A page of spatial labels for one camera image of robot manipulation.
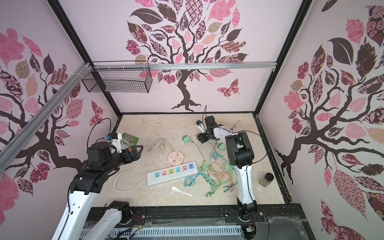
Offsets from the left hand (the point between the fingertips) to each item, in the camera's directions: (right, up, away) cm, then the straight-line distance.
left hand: (136, 151), depth 71 cm
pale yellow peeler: (-5, +16, +44) cm, 47 cm away
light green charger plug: (+47, -2, +27) cm, 54 cm away
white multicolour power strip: (+15, -16, +15) cm, 26 cm away
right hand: (+34, +7, +35) cm, 50 cm away
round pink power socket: (+16, -8, +21) cm, 28 cm away
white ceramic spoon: (+18, -23, +11) cm, 31 cm away
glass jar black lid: (+67, -15, +5) cm, 69 cm away
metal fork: (+60, +14, +42) cm, 74 cm away
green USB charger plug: (+22, +4, +32) cm, 39 cm away
